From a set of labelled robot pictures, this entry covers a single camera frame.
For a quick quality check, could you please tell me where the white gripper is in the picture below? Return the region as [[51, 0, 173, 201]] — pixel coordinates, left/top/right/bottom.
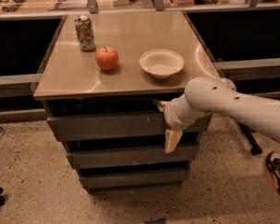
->
[[153, 99, 192, 153]]

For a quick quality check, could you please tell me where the grey top drawer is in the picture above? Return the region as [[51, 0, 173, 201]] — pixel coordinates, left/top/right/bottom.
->
[[47, 110, 213, 142]]

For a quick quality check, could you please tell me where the grey drawer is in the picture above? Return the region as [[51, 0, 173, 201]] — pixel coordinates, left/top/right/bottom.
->
[[47, 110, 213, 142], [79, 168, 189, 189], [67, 144, 199, 169]]

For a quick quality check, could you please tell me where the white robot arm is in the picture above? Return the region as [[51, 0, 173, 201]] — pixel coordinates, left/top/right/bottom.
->
[[155, 77, 280, 153]]

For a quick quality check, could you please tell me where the grey middle drawer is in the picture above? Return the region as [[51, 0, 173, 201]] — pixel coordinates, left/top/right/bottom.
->
[[67, 144, 199, 169]]

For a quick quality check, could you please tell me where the grey bottom drawer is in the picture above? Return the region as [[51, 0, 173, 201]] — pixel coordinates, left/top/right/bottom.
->
[[79, 168, 189, 189]]

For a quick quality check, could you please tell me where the grey drawer cabinet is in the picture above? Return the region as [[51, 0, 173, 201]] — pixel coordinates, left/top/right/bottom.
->
[[33, 10, 226, 194]]

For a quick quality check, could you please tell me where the white paper bowl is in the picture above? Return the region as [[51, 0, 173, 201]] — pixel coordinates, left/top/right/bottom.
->
[[139, 49, 185, 79]]

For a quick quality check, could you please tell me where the red apple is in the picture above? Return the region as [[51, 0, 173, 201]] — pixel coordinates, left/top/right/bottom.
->
[[95, 47, 119, 71]]

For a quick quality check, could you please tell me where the black stand base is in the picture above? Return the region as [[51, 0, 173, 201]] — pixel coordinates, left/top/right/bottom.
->
[[239, 123, 262, 156]]

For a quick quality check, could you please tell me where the crushed soda can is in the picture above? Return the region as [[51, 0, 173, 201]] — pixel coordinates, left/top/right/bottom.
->
[[74, 15, 96, 51]]

